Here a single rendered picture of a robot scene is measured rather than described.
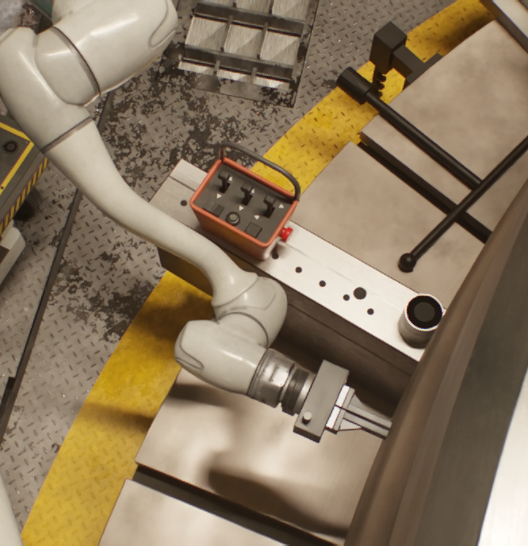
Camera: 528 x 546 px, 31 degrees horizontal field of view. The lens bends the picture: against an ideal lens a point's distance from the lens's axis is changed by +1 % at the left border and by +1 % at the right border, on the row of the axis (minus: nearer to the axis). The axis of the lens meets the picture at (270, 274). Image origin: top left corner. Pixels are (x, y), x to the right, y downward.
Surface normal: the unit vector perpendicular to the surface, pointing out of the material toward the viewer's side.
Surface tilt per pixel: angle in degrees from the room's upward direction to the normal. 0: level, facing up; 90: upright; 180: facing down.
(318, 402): 0
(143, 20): 40
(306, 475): 0
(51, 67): 29
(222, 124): 0
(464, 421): 45
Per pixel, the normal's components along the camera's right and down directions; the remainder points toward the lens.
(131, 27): 0.46, 0.12
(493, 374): -0.64, -0.51
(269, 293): 0.71, -0.50
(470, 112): 0.02, -0.37
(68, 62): 0.24, 0.05
